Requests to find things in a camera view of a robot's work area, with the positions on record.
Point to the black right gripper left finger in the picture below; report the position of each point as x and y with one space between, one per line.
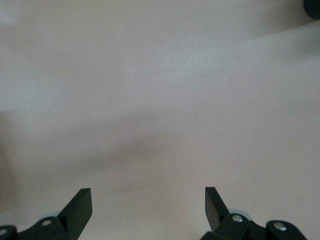
67 222

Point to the black round object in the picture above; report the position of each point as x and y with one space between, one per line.
312 7

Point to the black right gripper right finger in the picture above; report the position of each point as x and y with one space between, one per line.
225 226

